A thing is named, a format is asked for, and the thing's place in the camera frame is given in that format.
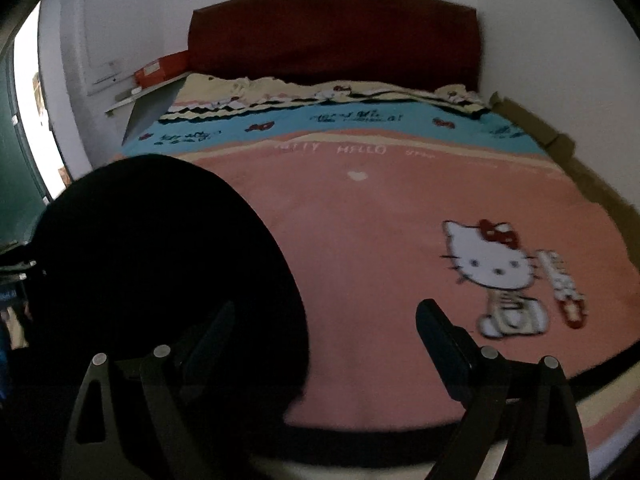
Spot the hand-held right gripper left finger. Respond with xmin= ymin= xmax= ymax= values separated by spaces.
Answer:
xmin=60 ymin=301 xmax=236 ymax=480

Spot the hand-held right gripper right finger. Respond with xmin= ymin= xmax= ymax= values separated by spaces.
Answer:
xmin=416 ymin=298 xmax=589 ymax=480

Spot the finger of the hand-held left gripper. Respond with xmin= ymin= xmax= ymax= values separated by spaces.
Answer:
xmin=0 ymin=246 xmax=45 ymax=288

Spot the black garment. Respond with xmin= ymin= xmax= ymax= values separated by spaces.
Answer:
xmin=10 ymin=155 xmax=313 ymax=480

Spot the green door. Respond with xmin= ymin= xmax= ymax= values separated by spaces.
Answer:
xmin=0 ymin=50 xmax=51 ymax=251

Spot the pink cartoon cat printed blanket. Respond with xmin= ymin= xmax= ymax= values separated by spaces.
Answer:
xmin=120 ymin=72 xmax=640 ymax=456

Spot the grey bedside shelf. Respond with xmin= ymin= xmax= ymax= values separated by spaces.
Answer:
xmin=104 ymin=71 xmax=191 ymax=146

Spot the brown cardboard strip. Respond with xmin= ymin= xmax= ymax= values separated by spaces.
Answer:
xmin=487 ymin=91 xmax=576 ymax=161

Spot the orange box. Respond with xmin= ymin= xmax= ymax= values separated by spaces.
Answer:
xmin=134 ymin=52 xmax=190 ymax=88

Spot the dark red headboard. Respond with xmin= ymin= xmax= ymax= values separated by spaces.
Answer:
xmin=187 ymin=0 xmax=481 ymax=93

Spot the white wall socket plate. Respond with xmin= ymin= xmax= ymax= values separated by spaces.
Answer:
xmin=87 ymin=57 xmax=136 ymax=96

